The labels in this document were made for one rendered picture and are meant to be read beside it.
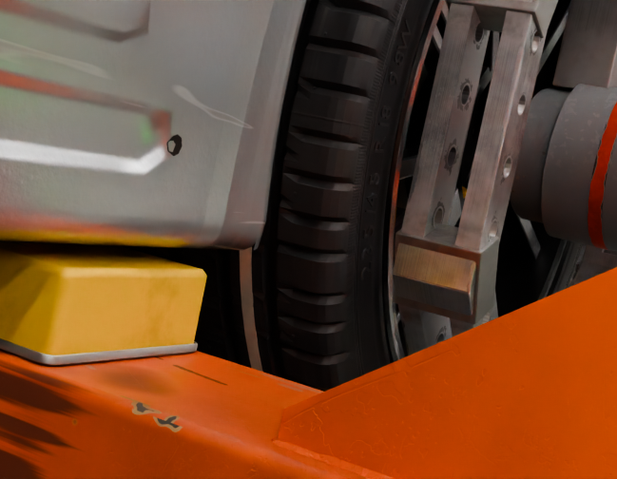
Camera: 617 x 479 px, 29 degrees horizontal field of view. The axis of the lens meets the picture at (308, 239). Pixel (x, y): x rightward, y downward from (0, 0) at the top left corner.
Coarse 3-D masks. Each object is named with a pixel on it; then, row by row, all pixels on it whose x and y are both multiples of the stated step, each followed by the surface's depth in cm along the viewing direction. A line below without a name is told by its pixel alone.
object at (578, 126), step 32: (544, 96) 104; (576, 96) 101; (608, 96) 100; (544, 128) 101; (576, 128) 99; (608, 128) 98; (544, 160) 101; (576, 160) 98; (608, 160) 97; (512, 192) 103; (544, 192) 101; (576, 192) 99; (608, 192) 98; (544, 224) 103; (576, 224) 101; (608, 224) 99
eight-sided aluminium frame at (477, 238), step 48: (480, 0) 82; (528, 0) 80; (480, 48) 85; (528, 48) 81; (432, 96) 83; (528, 96) 83; (432, 144) 83; (480, 144) 81; (432, 192) 83; (480, 192) 81; (432, 240) 83; (480, 240) 81; (432, 288) 83; (480, 288) 82; (432, 336) 89
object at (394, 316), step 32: (416, 64) 86; (544, 64) 129; (480, 96) 115; (416, 128) 104; (384, 224) 88; (448, 224) 104; (512, 224) 122; (384, 256) 89; (512, 256) 130; (544, 256) 129; (384, 288) 90; (512, 288) 128; (544, 288) 127; (384, 320) 92
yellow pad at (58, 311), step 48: (0, 288) 61; (48, 288) 60; (96, 288) 61; (144, 288) 65; (192, 288) 69; (0, 336) 61; (48, 336) 60; (96, 336) 62; (144, 336) 66; (192, 336) 71
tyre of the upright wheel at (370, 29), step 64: (320, 0) 81; (384, 0) 80; (320, 64) 81; (384, 64) 81; (320, 128) 80; (384, 128) 83; (320, 192) 81; (384, 192) 86; (192, 256) 88; (256, 256) 85; (320, 256) 83; (576, 256) 134; (256, 320) 88; (320, 320) 84; (320, 384) 88
